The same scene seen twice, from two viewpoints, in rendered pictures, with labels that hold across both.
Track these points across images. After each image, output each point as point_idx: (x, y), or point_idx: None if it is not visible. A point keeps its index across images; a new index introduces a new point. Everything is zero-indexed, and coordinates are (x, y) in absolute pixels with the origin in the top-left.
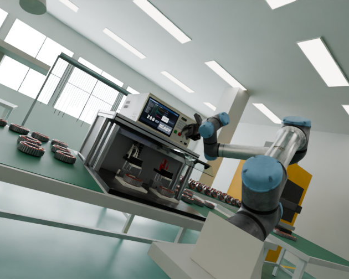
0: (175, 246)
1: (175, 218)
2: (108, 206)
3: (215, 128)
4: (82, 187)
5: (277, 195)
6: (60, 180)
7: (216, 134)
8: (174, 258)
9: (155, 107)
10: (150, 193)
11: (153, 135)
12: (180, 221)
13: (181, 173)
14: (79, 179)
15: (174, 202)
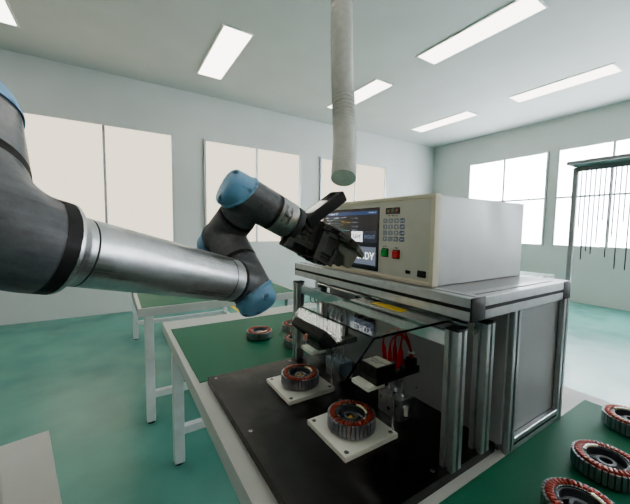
0: (39, 453)
1: (233, 472)
2: (195, 401)
3: (207, 230)
4: (191, 371)
5: None
6: (188, 361)
7: (214, 242)
8: None
9: (336, 224)
10: (310, 410)
11: (338, 280)
12: (239, 489)
13: (482, 377)
14: (225, 364)
15: (330, 453)
